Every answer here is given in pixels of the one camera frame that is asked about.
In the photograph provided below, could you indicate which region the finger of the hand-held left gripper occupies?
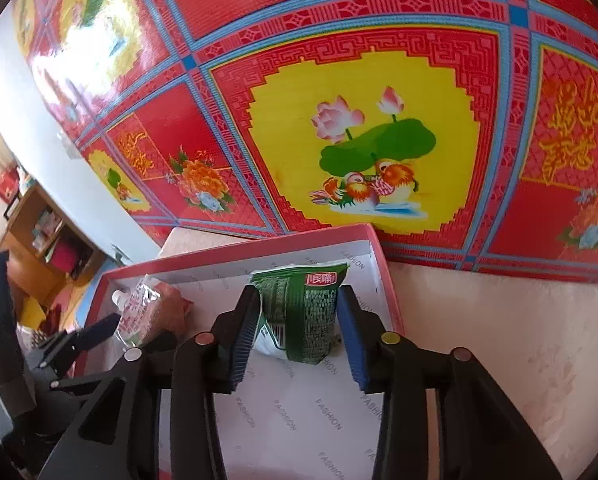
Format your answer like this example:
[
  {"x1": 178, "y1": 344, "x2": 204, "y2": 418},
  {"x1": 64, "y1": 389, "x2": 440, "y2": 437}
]
[
  {"x1": 49, "y1": 331, "x2": 179, "y2": 401},
  {"x1": 26, "y1": 312, "x2": 124, "y2": 379}
]

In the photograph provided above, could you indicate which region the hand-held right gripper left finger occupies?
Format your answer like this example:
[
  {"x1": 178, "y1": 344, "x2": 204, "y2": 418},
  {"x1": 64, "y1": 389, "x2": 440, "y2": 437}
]
[{"x1": 38, "y1": 284, "x2": 262, "y2": 480}]

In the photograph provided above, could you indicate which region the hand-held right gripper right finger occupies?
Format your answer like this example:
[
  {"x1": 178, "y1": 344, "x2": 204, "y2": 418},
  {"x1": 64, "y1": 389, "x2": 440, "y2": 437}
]
[{"x1": 335, "y1": 284, "x2": 562, "y2": 480}]

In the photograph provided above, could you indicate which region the pink spouted drink pouch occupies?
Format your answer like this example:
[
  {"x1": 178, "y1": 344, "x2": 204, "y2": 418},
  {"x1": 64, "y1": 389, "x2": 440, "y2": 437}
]
[{"x1": 112, "y1": 274, "x2": 195, "y2": 348}]

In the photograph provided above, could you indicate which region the green snack packet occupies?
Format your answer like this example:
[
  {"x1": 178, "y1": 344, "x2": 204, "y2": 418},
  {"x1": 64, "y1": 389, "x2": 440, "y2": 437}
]
[{"x1": 249, "y1": 259, "x2": 351, "y2": 365}]

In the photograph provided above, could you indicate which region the pink cardboard box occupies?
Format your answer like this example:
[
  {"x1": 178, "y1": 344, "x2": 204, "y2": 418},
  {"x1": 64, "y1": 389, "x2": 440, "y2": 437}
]
[{"x1": 69, "y1": 223, "x2": 406, "y2": 480}]

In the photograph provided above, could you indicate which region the polka dot bag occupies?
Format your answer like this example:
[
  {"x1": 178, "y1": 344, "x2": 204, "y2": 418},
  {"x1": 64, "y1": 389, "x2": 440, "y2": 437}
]
[{"x1": 16, "y1": 325, "x2": 56, "y2": 353}]

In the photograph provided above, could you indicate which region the blue foam floor mat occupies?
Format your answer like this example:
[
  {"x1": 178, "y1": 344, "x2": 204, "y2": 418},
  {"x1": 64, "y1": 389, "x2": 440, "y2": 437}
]
[{"x1": 58, "y1": 255, "x2": 121, "y2": 332}]

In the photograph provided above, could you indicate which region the wooden desk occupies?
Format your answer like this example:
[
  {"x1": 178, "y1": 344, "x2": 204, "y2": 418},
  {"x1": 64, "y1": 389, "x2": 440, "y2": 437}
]
[{"x1": 0, "y1": 182, "x2": 106, "y2": 307}]

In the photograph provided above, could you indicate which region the pink storage box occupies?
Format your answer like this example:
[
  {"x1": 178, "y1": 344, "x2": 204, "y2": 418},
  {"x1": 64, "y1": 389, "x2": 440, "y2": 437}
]
[{"x1": 46, "y1": 240, "x2": 81, "y2": 274}]

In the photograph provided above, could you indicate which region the red gift bag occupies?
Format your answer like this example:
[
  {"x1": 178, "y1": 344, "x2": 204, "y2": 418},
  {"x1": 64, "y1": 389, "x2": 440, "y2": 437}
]
[{"x1": 0, "y1": 167, "x2": 21, "y2": 197}]

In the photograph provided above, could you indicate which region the red printed wall covering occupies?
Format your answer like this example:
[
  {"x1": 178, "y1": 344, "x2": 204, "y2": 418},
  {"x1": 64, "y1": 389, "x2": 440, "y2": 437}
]
[{"x1": 12, "y1": 0, "x2": 598, "y2": 287}]

